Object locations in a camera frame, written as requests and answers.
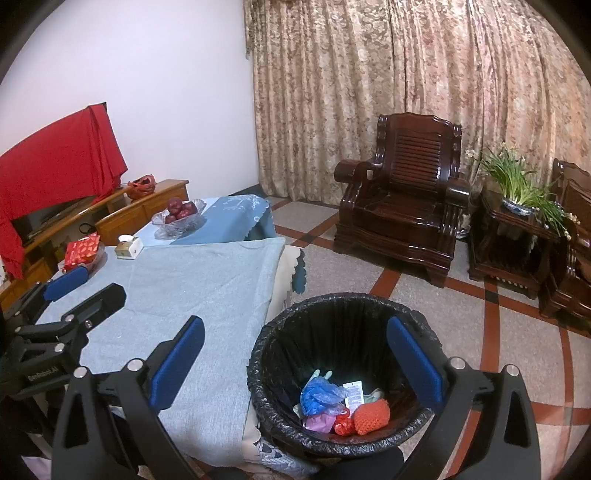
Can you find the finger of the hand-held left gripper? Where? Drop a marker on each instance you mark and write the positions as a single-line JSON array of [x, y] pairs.
[[97, 307], [67, 282]]

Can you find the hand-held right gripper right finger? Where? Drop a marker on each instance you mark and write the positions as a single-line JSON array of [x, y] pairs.
[[415, 364]]

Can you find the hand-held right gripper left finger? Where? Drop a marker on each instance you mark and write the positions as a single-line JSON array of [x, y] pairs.
[[178, 364]]

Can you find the green rubber glove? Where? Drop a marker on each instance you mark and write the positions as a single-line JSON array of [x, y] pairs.
[[376, 394], [319, 374]]

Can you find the orange foam net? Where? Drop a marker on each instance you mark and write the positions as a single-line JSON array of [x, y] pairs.
[[371, 415]]

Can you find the white toothpaste tube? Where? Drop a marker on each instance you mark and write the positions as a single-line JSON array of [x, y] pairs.
[[353, 394]]

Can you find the waste bin with black bag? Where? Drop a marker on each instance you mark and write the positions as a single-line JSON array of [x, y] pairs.
[[323, 332]]

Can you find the blue mesh scrubber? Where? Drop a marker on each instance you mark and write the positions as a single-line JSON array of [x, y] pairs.
[[321, 394]]

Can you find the pink paper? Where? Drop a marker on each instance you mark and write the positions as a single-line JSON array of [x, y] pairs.
[[321, 423]]

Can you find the red patterned packet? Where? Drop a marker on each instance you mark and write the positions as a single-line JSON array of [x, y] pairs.
[[82, 251]]

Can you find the tissue box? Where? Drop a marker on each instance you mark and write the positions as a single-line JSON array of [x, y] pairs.
[[127, 248]]

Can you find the black television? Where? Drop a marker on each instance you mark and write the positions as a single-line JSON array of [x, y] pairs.
[[46, 217]]

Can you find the wooden television cabinet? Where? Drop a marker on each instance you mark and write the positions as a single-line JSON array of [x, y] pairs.
[[134, 217]]

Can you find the red apple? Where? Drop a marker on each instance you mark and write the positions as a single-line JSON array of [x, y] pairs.
[[175, 203], [171, 218], [189, 208]]

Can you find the glass fruit bowl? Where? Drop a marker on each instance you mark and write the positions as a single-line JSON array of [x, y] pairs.
[[184, 226]]

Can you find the red bag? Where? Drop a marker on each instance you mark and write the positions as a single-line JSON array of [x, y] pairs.
[[141, 187]]

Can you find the red cloth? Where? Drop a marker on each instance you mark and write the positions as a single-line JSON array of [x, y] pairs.
[[55, 161]]

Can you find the dark wooden side table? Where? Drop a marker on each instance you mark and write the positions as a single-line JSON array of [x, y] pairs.
[[503, 249]]

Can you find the beige scalloped tablecloth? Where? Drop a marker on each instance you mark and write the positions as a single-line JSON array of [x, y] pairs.
[[291, 267]]

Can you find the blue tablecloth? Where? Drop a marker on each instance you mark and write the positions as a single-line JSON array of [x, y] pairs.
[[231, 217]]

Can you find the dark wooden armchair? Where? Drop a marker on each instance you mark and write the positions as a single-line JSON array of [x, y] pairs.
[[397, 207], [575, 258]]

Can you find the blue white plant pot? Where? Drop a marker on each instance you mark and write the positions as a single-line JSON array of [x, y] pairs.
[[518, 207]]

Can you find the green plant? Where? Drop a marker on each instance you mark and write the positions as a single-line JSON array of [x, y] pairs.
[[512, 175]]

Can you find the beige patterned curtain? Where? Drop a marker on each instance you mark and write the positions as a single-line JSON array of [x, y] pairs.
[[369, 92]]

